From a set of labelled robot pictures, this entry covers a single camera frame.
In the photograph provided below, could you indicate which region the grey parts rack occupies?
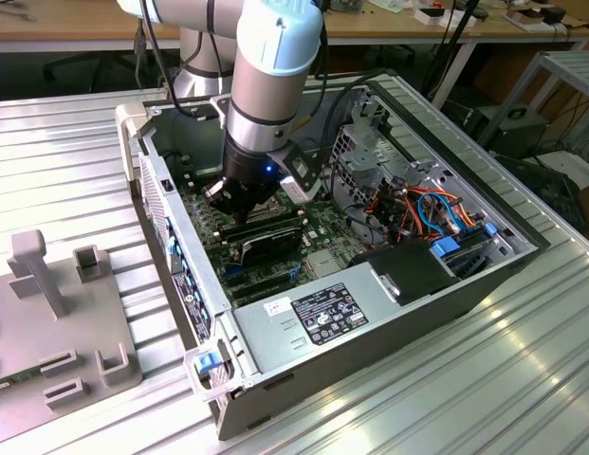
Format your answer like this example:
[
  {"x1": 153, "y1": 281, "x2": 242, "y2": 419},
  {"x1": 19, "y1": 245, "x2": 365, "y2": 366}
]
[{"x1": 0, "y1": 228, "x2": 144, "y2": 435}]

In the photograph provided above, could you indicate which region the small black device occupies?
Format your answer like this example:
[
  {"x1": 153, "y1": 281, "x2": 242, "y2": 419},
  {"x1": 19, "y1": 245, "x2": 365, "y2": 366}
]
[{"x1": 543, "y1": 5, "x2": 569, "y2": 26}]

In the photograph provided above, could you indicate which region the blue data wire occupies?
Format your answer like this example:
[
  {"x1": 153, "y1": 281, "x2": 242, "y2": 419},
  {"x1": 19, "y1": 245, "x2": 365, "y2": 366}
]
[
  {"x1": 415, "y1": 191, "x2": 450, "y2": 238},
  {"x1": 434, "y1": 188, "x2": 467, "y2": 234}
]

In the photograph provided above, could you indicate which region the silver power supply unit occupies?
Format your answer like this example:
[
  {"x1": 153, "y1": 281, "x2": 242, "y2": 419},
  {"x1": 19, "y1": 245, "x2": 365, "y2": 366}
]
[{"x1": 230, "y1": 263, "x2": 405, "y2": 381}]

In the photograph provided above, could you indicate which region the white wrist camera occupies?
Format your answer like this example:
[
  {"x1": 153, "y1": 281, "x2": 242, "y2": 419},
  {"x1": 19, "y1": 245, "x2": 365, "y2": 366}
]
[{"x1": 266, "y1": 140, "x2": 324, "y2": 206}]

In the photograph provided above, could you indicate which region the orange power wire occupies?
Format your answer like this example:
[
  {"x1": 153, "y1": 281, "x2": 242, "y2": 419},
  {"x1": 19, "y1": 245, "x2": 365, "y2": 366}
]
[{"x1": 363, "y1": 185, "x2": 437, "y2": 239}]

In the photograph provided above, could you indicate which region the aluminium frame table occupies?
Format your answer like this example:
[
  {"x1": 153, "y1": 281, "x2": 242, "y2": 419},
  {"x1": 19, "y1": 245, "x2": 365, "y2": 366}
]
[{"x1": 477, "y1": 49, "x2": 589, "y2": 149}]

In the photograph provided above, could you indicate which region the green motherboard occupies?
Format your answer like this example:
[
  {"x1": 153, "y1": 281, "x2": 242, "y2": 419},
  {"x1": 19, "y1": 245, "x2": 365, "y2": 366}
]
[{"x1": 173, "y1": 158, "x2": 395, "y2": 309}]

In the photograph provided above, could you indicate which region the silver chipset heatsink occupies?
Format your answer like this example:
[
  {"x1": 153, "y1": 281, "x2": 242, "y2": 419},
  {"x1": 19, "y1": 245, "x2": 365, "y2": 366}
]
[{"x1": 305, "y1": 249, "x2": 346, "y2": 280}]

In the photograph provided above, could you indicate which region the black plastic shroud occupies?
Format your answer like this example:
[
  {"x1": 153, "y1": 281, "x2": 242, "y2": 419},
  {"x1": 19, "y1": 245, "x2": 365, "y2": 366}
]
[{"x1": 346, "y1": 239, "x2": 462, "y2": 307}]

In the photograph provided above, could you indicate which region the silver drive cage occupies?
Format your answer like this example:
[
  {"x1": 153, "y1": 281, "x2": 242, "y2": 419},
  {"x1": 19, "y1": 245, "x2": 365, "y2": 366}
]
[{"x1": 329, "y1": 121, "x2": 412, "y2": 212}]

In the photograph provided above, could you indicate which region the blue case latch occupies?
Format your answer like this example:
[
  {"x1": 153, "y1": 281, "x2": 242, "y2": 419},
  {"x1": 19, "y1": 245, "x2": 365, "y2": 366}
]
[{"x1": 193, "y1": 350, "x2": 229, "y2": 376}]

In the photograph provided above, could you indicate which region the black wire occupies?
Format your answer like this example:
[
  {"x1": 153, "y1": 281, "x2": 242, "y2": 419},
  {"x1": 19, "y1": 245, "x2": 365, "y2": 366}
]
[{"x1": 327, "y1": 160, "x2": 396, "y2": 246}]

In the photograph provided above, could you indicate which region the black RAM stick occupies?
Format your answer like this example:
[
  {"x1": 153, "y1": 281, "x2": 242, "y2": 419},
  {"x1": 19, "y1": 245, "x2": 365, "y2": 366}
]
[
  {"x1": 217, "y1": 216, "x2": 305, "y2": 244},
  {"x1": 212, "y1": 208, "x2": 308, "y2": 237}
]

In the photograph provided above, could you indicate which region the black equipment box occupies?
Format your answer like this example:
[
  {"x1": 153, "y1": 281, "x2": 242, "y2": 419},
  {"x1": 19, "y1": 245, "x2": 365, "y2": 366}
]
[{"x1": 471, "y1": 104, "x2": 550, "y2": 161}]

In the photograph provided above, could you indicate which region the green RAM stick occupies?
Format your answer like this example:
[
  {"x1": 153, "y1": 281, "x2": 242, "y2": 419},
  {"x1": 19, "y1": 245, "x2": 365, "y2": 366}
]
[{"x1": 0, "y1": 367, "x2": 45, "y2": 395}]

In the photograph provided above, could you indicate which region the black rating label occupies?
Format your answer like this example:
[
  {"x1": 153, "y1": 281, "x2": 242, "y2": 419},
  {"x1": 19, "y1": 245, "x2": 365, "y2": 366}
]
[{"x1": 290, "y1": 282, "x2": 370, "y2": 346}]

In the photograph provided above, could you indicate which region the black camera cable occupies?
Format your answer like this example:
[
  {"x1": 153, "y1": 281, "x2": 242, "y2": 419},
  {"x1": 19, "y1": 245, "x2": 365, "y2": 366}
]
[{"x1": 301, "y1": 0, "x2": 371, "y2": 157}]

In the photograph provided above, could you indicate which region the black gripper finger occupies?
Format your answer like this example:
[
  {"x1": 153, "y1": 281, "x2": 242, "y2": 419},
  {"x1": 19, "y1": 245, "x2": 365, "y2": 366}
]
[{"x1": 203, "y1": 177, "x2": 229, "y2": 206}]

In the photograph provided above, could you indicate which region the white box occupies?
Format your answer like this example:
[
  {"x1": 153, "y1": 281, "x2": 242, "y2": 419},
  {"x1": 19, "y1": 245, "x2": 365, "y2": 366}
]
[{"x1": 414, "y1": 5, "x2": 479, "y2": 28}]

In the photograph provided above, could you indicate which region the long wooden desk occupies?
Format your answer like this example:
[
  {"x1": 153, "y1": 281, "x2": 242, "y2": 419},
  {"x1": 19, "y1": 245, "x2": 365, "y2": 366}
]
[{"x1": 0, "y1": 0, "x2": 589, "y2": 103}]

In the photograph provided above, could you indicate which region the blue disk carrier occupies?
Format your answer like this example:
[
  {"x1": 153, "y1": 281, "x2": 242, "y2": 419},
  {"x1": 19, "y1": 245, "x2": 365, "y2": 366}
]
[{"x1": 429, "y1": 238, "x2": 462, "y2": 261}]

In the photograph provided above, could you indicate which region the open grey PC case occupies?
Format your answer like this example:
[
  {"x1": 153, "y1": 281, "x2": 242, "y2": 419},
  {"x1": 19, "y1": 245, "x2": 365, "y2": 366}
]
[{"x1": 114, "y1": 81, "x2": 552, "y2": 442}]

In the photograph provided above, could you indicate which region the cable with inline connector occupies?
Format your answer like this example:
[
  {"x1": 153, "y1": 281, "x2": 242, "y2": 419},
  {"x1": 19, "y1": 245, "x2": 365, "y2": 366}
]
[{"x1": 132, "y1": 0, "x2": 151, "y2": 91}]

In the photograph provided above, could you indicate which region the black graphics card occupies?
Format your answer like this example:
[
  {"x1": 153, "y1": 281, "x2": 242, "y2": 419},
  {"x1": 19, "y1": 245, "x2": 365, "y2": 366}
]
[{"x1": 236, "y1": 226, "x2": 305, "y2": 267}]

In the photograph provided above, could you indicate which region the black expansion slot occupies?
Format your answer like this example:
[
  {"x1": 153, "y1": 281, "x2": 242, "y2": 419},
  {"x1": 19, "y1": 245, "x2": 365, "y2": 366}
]
[
  {"x1": 230, "y1": 280, "x2": 296, "y2": 307},
  {"x1": 225, "y1": 270, "x2": 289, "y2": 294}
]

